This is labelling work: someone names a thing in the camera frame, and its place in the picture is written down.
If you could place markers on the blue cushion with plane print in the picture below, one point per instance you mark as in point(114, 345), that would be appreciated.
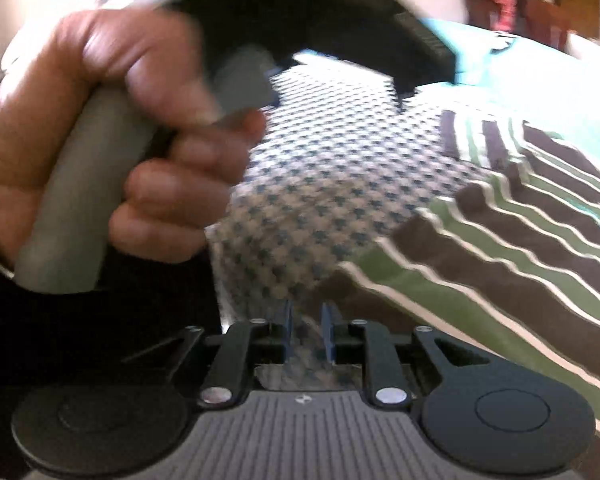
point(530, 90)

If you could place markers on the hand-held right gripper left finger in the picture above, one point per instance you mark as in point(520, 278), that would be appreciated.
point(287, 332)

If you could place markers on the person's left hand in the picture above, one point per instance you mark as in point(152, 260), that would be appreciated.
point(40, 100)

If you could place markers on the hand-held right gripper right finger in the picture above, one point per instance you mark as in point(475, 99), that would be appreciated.
point(328, 334)

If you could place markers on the green brown striped shirt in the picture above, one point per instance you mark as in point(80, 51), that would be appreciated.
point(480, 260)

